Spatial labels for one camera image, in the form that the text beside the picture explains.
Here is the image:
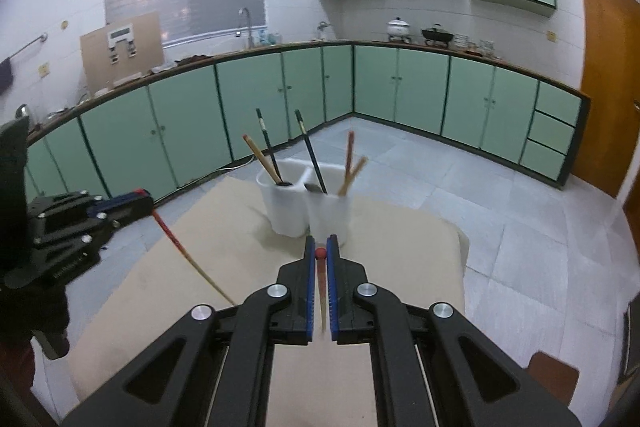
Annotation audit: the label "red and wooden chopstick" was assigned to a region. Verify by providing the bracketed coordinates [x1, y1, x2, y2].
[344, 131, 356, 195]
[151, 208, 237, 306]
[315, 248, 328, 335]

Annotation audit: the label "black chopstick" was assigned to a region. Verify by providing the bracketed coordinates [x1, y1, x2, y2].
[295, 109, 328, 195]
[256, 108, 283, 185]

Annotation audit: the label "green drawer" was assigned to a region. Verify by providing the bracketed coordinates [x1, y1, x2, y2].
[535, 79, 583, 126]
[527, 112, 576, 154]
[519, 139, 568, 182]

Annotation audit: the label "green lower cabinets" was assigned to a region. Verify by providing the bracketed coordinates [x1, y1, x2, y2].
[20, 43, 592, 208]

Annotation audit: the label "brown countertop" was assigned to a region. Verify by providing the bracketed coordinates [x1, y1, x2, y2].
[25, 39, 592, 142]

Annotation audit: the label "white packaged device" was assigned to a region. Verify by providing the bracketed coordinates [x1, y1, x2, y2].
[107, 27, 138, 65]

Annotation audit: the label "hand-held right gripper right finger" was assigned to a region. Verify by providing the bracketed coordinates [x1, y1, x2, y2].
[326, 234, 583, 427]

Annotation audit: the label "beige cardboard sheet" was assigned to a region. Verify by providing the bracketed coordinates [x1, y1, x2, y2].
[67, 177, 471, 427]

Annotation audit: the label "white floor cable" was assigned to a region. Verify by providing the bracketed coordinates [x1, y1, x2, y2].
[190, 157, 251, 182]

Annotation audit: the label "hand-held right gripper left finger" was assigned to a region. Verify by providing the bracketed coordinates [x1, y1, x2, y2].
[59, 234, 317, 427]

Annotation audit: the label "person's left hand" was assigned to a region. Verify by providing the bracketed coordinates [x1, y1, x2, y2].
[0, 283, 70, 348]

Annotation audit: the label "brown stool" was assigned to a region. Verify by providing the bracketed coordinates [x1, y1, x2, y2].
[527, 351, 581, 407]

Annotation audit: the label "cluster of glass jars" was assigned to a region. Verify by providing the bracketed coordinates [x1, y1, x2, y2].
[452, 34, 501, 58]

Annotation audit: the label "white pot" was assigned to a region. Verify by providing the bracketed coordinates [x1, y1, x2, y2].
[386, 18, 412, 42]

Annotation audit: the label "metal sink faucet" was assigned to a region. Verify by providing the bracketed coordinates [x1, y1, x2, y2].
[237, 7, 254, 48]

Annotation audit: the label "white utensil holder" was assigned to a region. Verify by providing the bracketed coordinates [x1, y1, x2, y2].
[256, 159, 353, 245]

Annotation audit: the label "black wok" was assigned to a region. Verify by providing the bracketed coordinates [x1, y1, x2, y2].
[421, 24, 455, 46]

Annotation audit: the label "black appliance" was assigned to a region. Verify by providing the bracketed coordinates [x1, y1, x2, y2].
[617, 299, 640, 388]

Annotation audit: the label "metal towel bar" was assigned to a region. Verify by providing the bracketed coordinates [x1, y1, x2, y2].
[10, 34, 48, 60]

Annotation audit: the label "cardboard board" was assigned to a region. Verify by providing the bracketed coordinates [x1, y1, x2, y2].
[80, 12, 166, 95]

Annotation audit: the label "wooden door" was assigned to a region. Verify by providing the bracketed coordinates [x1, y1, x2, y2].
[572, 0, 640, 198]

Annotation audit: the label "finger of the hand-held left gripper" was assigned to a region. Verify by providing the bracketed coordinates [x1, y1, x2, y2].
[30, 189, 153, 220]
[35, 206, 154, 253]

